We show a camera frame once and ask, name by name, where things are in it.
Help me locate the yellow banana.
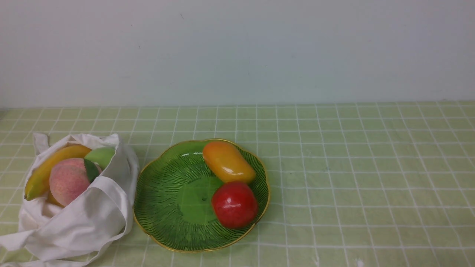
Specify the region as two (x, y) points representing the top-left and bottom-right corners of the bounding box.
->
(24, 144), (92, 201)

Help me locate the green apple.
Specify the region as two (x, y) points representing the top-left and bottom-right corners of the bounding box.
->
(84, 147), (115, 171)

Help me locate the orange yellow mango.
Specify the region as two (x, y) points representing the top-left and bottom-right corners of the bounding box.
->
(202, 141), (256, 184)

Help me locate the white cloth bag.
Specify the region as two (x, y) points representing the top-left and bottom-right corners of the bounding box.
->
(1, 132), (140, 267)

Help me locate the red apple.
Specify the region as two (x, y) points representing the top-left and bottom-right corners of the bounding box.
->
(212, 181), (258, 229)

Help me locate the yellow lemon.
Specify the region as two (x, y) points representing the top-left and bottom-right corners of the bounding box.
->
(46, 192), (64, 208)

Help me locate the green leaf-shaped plate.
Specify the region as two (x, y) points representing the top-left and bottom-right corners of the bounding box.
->
(133, 138), (271, 253)

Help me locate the pink peach with leaf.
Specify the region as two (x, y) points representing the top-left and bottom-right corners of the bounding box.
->
(49, 158), (102, 207)

